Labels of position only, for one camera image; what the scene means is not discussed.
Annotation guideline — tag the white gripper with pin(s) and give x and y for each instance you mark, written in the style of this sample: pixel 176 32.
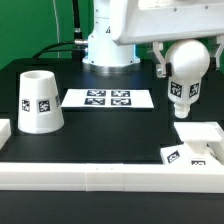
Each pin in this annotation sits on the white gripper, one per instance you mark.
pixel 157 21

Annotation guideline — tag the white lamp bulb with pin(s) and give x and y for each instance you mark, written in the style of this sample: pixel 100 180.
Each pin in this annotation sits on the white lamp bulb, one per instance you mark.
pixel 189 61

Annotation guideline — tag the white lamp base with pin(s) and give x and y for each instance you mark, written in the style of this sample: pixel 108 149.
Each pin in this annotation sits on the white lamp base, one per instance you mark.
pixel 197 145

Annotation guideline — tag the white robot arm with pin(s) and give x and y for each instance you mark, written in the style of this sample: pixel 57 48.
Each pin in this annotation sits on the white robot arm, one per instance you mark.
pixel 103 52

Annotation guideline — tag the white lamp shade cone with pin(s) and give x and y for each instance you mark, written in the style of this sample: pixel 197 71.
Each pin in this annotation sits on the white lamp shade cone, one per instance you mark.
pixel 39 109

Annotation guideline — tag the white tag sheet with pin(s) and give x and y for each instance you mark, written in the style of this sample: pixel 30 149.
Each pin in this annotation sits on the white tag sheet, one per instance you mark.
pixel 108 98

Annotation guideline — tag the white left fence block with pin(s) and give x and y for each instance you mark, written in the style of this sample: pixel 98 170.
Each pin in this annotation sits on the white left fence block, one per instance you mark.
pixel 5 131

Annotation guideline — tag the white front fence wall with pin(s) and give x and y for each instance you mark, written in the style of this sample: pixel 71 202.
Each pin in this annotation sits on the white front fence wall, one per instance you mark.
pixel 110 177

